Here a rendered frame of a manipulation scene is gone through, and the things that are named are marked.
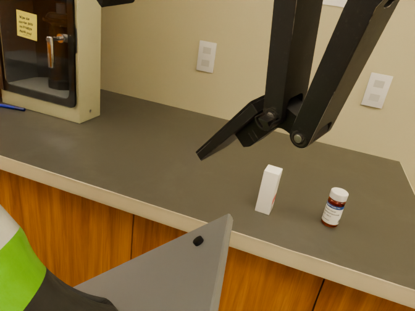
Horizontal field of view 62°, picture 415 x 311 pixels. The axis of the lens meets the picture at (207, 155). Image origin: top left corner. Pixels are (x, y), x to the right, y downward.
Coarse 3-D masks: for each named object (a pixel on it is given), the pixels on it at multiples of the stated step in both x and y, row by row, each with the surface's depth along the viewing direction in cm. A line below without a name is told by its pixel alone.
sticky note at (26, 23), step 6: (18, 12) 103; (24, 12) 103; (18, 18) 104; (24, 18) 103; (30, 18) 103; (36, 18) 102; (18, 24) 105; (24, 24) 104; (30, 24) 103; (36, 24) 103; (18, 30) 106; (24, 30) 105; (30, 30) 104; (36, 30) 103; (24, 36) 106; (30, 36) 105; (36, 36) 104
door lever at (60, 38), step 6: (48, 36) 97; (54, 36) 99; (60, 36) 101; (48, 42) 98; (60, 42) 102; (48, 48) 98; (48, 54) 99; (48, 60) 100; (54, 60) 101; (48, 66) 101; (54, 66) 101
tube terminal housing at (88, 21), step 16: (80, 0) 98; (80, 16) 100; (96, 16) 106; (80, 32) 101; (96, 32) 108; (80, 48) 103; (96, 48) 110; (80, 64) 105; (96, 64) 113; (80, 80) 107; (96, 80) 115; (16, 96) 117; (80, 96) 109; (96, 96) 117; (48, 112) 115; (64, 112) 113; (80, 112) 111; (96, 112) 120
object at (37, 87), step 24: (0, 0) 104; (24, 0) 101; (48, 0) 99; (72, 0) 96; (0, 24) 107; (48, 24) 101; (72, 24) 99; (0, 48) 111; (24, 48) 107; (72, 48) 102; (24, 72) 111; (48, 72) 108; (72, 72) 105; (48, 96) 111; (72, 96) 108
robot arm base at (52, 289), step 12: (48, 276) 20; (48, 288) 19; (60, 288) 20; (72, 288) 23; (36, 300) 18; (48, 300) 19; (60, 300) 19; (72, 300) 20; (84, 300) 21; (96, 300) 24; (108, 300) 24
